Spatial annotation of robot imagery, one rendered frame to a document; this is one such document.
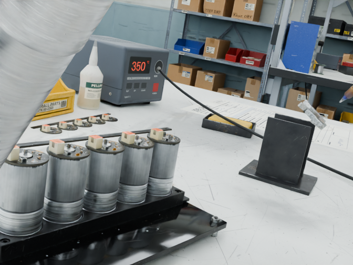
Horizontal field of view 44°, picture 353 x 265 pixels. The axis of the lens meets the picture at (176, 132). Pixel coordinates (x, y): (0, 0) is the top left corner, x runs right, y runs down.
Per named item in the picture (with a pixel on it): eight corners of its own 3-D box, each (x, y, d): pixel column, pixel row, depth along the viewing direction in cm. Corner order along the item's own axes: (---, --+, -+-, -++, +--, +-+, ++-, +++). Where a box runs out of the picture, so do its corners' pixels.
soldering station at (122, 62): (162, 104, 76) (171, 50, 74) (117, 109, 67) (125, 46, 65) (101, 85, 84) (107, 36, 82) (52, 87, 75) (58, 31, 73)
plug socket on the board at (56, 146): (67, 153, 25) (69, 142, 25) (54, 154, 25) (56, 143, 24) (59, 149, 26) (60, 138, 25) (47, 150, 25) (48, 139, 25)
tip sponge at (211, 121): (254, 131, 68) (256, 122, 68) (250, 139, 63) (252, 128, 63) (208, 121, 70) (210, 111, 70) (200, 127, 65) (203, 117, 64)
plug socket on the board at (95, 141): (105, 148, 27) (106, 137, 27) (94, 149, 27) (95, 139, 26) (96, 144, 28) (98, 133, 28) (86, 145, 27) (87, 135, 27)
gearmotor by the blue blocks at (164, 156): (175, 202, 33) (187, 139, 32) (153, 209, 32) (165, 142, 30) (153, 191, 35) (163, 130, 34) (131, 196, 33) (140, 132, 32)
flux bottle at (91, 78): (94, 111, 63) (102, 41, 61) (72, 106, 64) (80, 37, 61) (102, 107, 66) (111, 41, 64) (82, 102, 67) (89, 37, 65)
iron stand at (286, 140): (276, 219, 45) (353, 162, 41) (222, 155, 47) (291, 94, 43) (288, 202, 51) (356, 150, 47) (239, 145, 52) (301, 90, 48)
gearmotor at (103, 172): (121, 220, 29) (132, 147, 28) (92, 228, 27) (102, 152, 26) (98, 205, 31) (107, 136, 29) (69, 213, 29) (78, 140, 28)
